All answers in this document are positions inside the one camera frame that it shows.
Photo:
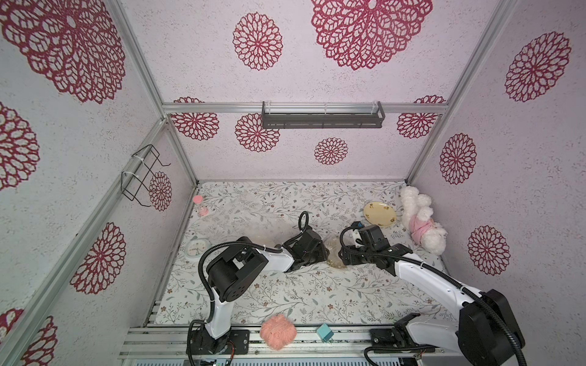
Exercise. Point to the white round clock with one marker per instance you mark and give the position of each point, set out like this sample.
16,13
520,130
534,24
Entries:
195,249

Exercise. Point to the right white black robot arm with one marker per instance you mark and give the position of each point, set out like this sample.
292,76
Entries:
484,329

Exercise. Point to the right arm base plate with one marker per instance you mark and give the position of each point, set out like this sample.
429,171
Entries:
383,339

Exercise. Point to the cream dinner plate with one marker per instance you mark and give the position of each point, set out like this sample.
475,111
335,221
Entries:
380,214

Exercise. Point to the pink fluffy ball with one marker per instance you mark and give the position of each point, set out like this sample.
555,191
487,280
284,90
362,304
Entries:
278,332

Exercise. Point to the white plush poodle pink shirt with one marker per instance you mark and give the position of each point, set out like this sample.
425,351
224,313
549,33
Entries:
417,218

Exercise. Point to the bubble-wrapped plate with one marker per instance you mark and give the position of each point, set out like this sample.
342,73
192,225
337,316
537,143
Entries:
333,247
265,240

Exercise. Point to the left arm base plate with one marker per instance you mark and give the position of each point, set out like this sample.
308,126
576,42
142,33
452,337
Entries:
235,342

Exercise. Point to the aluminium front rail frame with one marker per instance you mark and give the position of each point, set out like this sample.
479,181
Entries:
169,342

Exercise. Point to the teal small cube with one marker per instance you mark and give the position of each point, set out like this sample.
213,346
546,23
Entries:
325,333

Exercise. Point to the black wire wall rack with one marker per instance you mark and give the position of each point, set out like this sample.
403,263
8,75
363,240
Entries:
134,180

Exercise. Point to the small pink cup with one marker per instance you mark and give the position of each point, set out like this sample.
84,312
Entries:
203,211

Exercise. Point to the black wall shelf rail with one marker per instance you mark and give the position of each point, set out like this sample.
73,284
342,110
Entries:
323,120

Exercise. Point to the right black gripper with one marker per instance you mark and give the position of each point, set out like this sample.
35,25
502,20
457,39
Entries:
350,255

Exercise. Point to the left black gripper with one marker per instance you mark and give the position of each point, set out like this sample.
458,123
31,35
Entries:
323,255

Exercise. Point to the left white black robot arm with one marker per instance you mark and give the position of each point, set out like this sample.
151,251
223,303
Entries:
227,270

